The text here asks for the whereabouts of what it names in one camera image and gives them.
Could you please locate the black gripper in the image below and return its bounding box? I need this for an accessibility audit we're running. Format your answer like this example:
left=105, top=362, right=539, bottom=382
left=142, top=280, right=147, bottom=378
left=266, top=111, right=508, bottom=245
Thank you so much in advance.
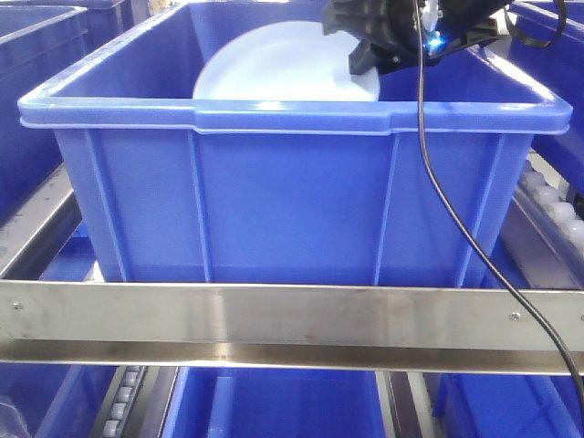
left=322, top=1, right=510, bottom=76

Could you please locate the light blue plate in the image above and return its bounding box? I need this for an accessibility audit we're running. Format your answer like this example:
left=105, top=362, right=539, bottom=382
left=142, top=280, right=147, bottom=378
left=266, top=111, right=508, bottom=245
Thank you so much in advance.
left=193, top=21, right=381, bottom=101

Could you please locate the large blue crate on shelf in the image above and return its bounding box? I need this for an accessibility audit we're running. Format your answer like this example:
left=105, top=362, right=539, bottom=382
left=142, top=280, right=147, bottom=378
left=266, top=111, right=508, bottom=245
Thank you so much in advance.
left=18, top=1, right=572, bottom=287

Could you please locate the blue crate upper right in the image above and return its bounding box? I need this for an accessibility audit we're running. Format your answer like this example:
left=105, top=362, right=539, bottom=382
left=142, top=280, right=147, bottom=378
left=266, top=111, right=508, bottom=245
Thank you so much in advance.
left=508, top=2, right=583, bottom=193

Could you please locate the white roller track, right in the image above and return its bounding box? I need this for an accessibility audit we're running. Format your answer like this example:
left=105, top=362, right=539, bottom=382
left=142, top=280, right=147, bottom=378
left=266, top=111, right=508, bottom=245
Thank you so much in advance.
left=519, top=160, right=583, bottom=256

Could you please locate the blue crate upper left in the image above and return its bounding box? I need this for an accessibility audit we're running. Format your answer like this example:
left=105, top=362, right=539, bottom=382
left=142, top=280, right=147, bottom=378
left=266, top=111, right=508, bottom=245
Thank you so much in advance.
left=0, top=0, right=138, bottom=227

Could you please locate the blue crate lower right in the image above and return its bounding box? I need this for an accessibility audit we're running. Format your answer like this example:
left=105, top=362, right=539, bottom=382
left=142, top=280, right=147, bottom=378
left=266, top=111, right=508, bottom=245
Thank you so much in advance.
left=427, top=373, right=583, bottom=437

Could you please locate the blue crate lower centre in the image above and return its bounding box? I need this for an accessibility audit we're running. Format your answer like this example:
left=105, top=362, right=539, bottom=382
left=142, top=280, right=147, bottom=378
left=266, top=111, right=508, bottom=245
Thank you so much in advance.
left=162, top=367, right=386, bottom=437

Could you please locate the grey roller track, lower left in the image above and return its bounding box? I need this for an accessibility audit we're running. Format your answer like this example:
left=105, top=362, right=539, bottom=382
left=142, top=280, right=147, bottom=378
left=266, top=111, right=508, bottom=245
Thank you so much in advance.
left=89, top=365, right=147, bottom=437

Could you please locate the blue crate lower left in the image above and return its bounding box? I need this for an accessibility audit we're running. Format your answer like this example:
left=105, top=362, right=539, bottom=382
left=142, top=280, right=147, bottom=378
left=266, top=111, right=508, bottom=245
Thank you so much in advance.
left=1, top=363, right=116, bottom=437

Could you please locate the black cable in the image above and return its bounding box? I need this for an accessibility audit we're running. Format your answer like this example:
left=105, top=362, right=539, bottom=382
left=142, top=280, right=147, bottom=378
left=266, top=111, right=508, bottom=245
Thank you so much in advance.
left=410, top=0, right=584, bottom=389

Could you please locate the stainless steel shelf rail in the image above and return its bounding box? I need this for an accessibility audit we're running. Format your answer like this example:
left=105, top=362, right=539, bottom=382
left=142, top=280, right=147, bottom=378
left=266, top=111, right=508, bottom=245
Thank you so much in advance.
left=1, top=280, right=566, bottom=374

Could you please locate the steel side rail, left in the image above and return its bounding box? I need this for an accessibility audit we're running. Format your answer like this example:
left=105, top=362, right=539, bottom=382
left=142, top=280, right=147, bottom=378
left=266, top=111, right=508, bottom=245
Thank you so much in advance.
left=1, top=164, right=81, bottom=279

